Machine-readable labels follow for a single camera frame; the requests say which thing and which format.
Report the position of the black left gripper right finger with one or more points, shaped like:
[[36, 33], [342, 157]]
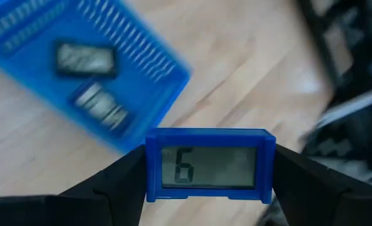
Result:
[[330, 207]]

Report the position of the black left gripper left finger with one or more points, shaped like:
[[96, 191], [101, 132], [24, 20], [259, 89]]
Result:
[[47, 212]]

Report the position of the blue digital clock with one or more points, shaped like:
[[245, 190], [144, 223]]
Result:
[[209, 138], [101, 108]]

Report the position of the black digital clock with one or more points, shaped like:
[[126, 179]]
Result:
[[85, 59]]

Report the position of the blue slotted plastic basket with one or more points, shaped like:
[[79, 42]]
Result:
[[41, 91]]

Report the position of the black table frame rail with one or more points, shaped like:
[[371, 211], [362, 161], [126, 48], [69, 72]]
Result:
[[318, 40]]

